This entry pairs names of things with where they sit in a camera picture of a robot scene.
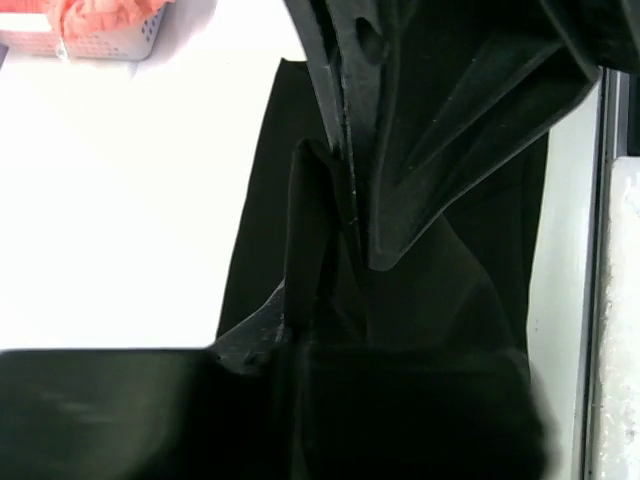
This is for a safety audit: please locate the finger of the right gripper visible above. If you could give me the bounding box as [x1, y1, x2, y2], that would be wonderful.
[369, 1, 598, 271]
[286, 1, 395, 265]

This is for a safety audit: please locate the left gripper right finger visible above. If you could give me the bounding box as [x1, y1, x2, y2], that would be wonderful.
[296, 345, 551, 479]

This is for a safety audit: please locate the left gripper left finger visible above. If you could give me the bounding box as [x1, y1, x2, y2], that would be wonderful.
[1, 288, 290, 479]

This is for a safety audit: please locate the black long sleeve shirt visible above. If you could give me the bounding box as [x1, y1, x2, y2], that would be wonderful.
[220, 1, 639, 350]

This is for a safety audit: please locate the right white plastic basket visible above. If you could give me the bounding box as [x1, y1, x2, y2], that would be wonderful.
[1, 5, 165, 61]

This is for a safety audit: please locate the silver foil tape cover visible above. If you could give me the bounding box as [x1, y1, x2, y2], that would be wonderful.
[594, 157, 639, 480]

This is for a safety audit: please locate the orange pink shirt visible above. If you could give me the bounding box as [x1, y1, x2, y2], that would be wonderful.
[47, 0, 167, 39]

